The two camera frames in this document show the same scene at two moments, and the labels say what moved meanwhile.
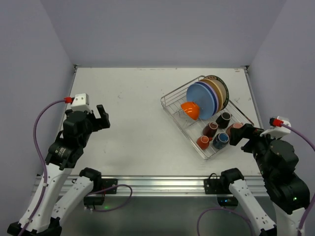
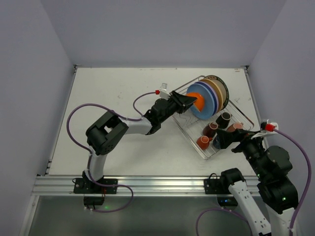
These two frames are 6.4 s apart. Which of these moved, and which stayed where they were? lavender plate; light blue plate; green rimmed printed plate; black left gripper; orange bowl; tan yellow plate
Moved: black left gripper; orange bowl
Stayed: green rimmed printed plate; tan yellow plate; light blue plate; lavender plate
